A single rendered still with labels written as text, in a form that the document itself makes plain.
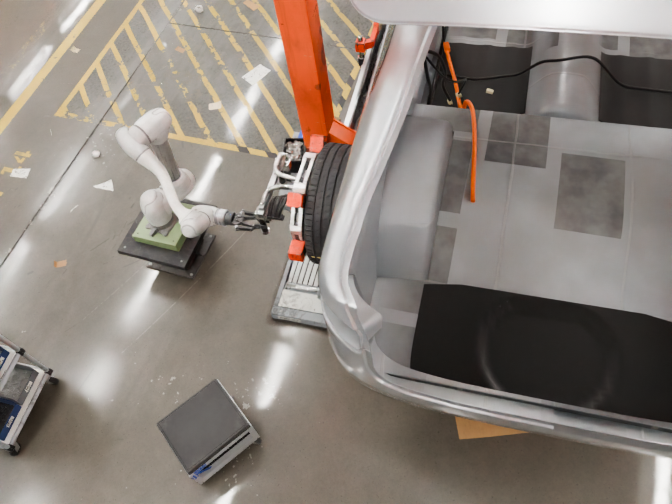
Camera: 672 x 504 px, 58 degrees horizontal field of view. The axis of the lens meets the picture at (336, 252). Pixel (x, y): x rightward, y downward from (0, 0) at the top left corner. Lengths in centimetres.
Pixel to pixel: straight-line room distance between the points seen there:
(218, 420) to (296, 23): 207
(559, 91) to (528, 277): 122
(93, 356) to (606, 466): 311
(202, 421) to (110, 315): 122
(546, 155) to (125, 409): 282
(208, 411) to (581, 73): 282
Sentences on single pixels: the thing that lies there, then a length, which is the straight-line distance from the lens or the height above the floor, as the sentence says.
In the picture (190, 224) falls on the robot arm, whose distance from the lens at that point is 322.
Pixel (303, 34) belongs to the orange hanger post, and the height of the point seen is 157.
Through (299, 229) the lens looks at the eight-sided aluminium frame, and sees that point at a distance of 307.
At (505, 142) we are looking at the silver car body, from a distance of 330.
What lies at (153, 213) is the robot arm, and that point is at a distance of 392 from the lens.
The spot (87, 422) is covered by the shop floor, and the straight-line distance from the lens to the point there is 409.
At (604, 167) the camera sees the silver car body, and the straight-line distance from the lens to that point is 328.
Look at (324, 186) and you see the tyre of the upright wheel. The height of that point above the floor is 116.
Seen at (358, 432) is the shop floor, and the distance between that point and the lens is 361.
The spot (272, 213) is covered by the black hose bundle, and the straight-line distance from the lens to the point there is 313.
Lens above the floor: 348
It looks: 58 degrees down
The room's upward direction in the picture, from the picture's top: 11 degrees counter-clockwise
